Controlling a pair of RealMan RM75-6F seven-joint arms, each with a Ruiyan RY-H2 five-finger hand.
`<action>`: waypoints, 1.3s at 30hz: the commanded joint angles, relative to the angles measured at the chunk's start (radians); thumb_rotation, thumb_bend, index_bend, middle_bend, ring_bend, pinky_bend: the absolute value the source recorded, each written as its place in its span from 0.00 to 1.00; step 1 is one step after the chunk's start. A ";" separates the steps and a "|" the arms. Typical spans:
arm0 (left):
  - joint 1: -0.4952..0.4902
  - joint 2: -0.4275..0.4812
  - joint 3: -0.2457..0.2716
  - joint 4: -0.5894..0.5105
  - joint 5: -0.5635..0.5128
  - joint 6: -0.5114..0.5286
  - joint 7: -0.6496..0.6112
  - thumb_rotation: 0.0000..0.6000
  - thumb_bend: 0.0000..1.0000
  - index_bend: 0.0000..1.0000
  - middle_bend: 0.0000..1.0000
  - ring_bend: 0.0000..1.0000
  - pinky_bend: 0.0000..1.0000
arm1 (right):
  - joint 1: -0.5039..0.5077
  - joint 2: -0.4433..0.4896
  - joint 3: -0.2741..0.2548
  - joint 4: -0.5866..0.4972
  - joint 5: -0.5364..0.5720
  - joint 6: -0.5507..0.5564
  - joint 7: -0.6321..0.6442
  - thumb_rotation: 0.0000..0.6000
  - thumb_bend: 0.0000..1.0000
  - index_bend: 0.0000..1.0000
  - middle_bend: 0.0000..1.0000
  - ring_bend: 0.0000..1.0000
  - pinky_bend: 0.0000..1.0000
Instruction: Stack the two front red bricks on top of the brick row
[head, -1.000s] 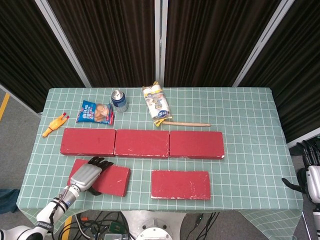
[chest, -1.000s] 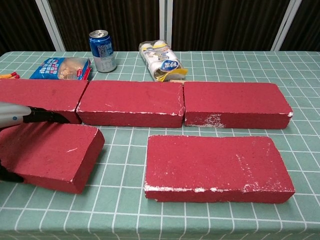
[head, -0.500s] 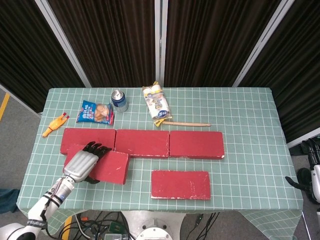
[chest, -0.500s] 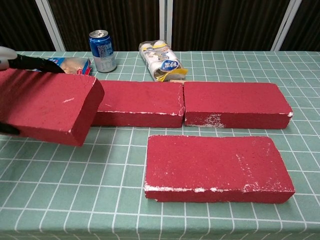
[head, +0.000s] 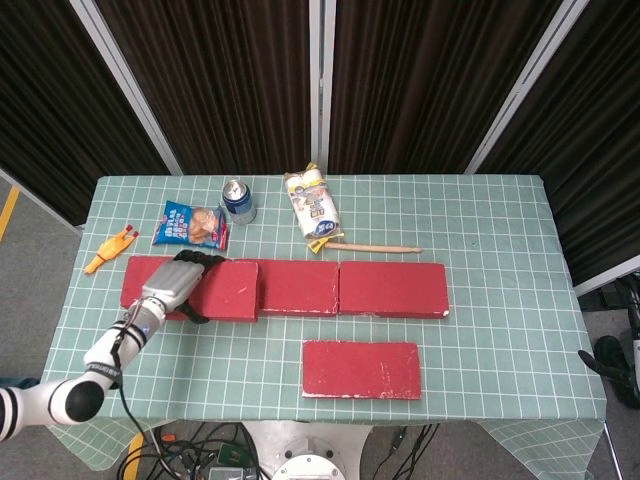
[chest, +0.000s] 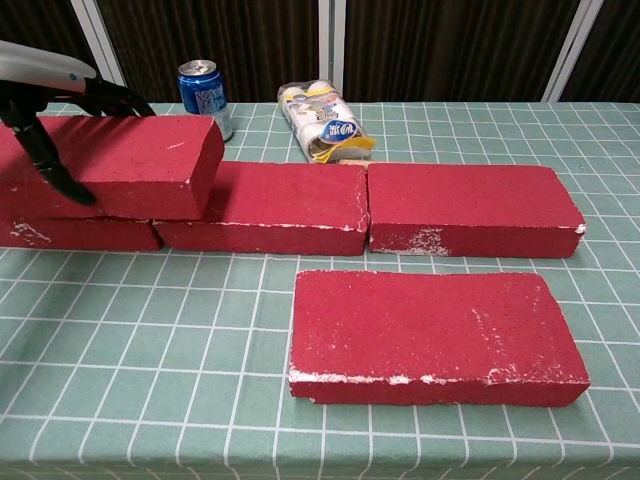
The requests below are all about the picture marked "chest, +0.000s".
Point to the green checked tablecloth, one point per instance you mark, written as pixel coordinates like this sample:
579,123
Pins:
150,375

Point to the white partition post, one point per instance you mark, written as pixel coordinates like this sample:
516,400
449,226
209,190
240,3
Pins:
331,45
102,50
575,50

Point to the dark ribbed partition panel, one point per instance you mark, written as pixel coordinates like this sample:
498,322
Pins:
40,25
615,60
225,35
450,50

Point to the wooden stick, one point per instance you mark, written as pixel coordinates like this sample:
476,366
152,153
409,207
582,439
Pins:
355,162

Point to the red foam brick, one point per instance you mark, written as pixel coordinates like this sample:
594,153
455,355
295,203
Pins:
85,236
430,330
465,200
290,200
130,160

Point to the blue soda can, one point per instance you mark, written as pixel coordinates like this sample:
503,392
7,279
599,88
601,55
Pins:
202,95

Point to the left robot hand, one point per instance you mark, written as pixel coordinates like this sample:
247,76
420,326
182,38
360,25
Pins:
45,67

